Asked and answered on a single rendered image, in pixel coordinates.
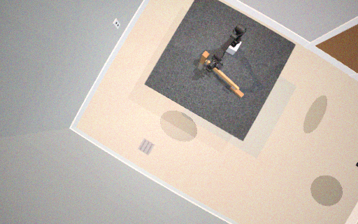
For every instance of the light wooden rail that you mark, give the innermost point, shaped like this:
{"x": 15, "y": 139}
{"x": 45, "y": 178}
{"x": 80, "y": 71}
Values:
{"x": 224, "y": 77}

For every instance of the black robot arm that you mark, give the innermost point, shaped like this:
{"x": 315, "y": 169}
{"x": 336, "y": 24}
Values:
{"x": 232, "y": 41}

